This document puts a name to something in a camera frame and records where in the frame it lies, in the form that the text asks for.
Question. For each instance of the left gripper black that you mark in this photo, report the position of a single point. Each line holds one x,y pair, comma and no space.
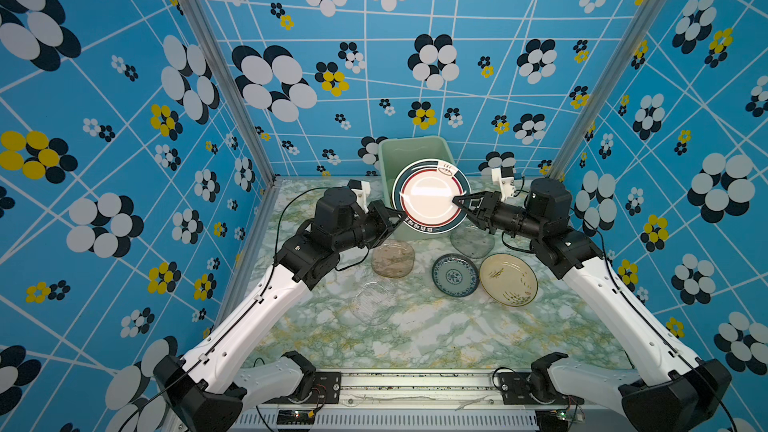
380,214

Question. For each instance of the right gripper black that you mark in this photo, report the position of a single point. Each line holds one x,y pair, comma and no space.
490,214

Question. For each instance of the white plate red green rim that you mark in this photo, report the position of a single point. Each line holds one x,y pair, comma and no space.
425,190

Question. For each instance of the blue floral ceramic plate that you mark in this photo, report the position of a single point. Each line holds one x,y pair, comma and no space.
455,275

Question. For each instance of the beige ceramic plate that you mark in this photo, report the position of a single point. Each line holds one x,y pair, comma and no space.
509,280

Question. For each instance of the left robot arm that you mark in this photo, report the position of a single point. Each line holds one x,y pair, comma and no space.
299,265

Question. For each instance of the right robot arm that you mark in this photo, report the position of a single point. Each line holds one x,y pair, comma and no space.
655,353

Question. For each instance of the clear glass plate near bin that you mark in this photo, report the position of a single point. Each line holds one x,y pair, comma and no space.
471,241

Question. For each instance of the light green plastic bin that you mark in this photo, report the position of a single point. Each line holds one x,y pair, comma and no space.
396,155

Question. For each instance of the pink glass plate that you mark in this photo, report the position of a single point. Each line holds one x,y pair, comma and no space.
393,259

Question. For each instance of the clear glass plate centre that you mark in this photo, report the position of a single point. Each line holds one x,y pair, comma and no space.
375,303

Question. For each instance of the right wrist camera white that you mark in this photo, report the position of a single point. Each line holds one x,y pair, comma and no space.
504,178

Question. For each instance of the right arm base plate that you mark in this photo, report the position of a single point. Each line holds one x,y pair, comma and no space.
515,389

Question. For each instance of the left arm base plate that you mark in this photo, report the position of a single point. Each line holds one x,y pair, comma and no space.
323,388

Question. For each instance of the aluminium front rail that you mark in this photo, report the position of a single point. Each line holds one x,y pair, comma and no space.
420,399

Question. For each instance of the right aluminium corner post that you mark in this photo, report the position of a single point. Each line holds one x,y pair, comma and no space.
635,33

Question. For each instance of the aluminium corner post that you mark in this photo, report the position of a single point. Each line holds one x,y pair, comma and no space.
204,34
635,33

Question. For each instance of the left aluminium corner post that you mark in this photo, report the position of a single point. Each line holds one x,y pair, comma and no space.
204,34

